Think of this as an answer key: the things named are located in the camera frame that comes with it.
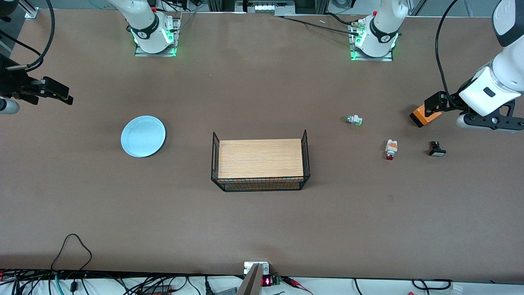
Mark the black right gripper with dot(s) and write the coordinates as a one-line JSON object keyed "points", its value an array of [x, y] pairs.
{"points": [[13, 83]]}

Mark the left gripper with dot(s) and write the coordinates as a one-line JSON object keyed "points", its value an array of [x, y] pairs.
{"points": [[451, 101]]}

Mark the red push button switch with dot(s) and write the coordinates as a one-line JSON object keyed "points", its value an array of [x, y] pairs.
{"points": [[391, 148]]}

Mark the light blue plate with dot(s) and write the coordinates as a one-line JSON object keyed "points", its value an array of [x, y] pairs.
{"points": [[143, 136]]}

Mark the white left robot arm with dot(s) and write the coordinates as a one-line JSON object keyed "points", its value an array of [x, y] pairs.
{"points": [[385, 24]]}

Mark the orange black block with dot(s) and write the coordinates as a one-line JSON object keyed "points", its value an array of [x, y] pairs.
{"points": [[423, 118]]}

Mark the red clip test lead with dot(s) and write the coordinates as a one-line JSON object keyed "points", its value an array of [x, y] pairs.
{"points": [[297, 283]]}

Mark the red digit display module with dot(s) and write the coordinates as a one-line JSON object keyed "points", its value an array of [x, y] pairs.
{"points": [[268, 281]]}

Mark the black push button switch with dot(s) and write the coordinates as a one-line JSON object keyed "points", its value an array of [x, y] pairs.
{"points": [[437, 150]]}

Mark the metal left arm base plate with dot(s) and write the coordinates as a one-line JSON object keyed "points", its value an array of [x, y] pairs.
{"points": [[387, 58]]}

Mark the aluminium profile rail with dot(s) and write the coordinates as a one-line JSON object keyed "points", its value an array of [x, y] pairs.
{"points": [[29, 10]]}

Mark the green push button switch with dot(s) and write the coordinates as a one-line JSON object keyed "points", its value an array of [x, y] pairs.
{"points": [[354, 120]]}

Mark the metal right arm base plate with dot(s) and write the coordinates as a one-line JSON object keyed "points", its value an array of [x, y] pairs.
{"points": [[177, 32]]}

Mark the aluminium frame with white device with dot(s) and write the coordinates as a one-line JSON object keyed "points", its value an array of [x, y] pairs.
{"points": [[266, 7]]}

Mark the grey metal bracket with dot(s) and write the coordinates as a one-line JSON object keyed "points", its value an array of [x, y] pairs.
{"points": [[251, 280]]}

